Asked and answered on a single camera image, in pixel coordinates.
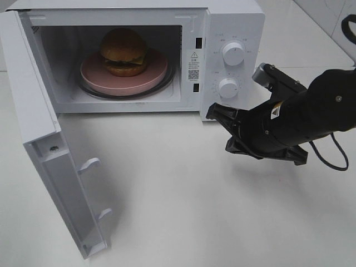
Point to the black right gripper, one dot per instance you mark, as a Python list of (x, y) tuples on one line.
[(258, 132)]

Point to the white dial knob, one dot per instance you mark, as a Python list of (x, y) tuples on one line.
[(233, 53), (228, 88)]

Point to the burger with cheese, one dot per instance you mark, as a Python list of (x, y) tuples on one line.
[(124, 52)]

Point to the pink round plate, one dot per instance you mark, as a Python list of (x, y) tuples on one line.
[(123, 78)]

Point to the white microwave door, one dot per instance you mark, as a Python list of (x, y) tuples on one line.
[(42, 137)]

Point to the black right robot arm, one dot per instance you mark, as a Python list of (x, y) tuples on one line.
[(293, 115)]

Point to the glass microwave turntable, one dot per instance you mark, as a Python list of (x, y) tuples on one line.
[(167, 80)]

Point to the white microwave oven body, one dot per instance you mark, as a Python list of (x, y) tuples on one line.
[(211, 46)]

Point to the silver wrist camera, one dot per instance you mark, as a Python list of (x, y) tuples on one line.
[(261, 77)]

